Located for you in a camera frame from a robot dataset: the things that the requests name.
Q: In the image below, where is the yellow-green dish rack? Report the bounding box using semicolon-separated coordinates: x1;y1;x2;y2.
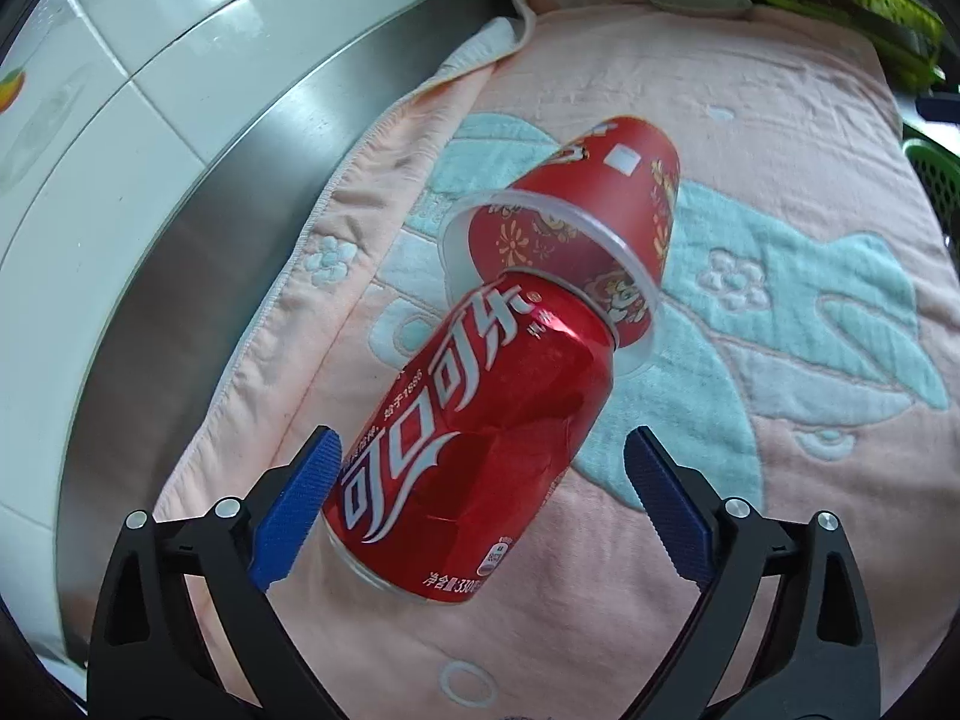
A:
731;0;946;87

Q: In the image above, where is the pink towel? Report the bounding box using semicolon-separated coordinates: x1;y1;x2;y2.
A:
154;0;960;720

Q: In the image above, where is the red soda can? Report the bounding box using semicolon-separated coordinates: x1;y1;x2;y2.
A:
321;274;617;602

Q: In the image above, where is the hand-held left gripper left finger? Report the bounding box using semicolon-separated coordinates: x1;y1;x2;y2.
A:
86;426;344;720

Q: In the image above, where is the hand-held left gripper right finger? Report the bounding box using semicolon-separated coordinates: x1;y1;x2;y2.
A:
625;426;882;720

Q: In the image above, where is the green plastic basket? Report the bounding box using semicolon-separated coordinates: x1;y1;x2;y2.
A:
900;136;960;230

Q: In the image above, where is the red plastic cup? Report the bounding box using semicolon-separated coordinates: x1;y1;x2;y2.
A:
439;116;682;376

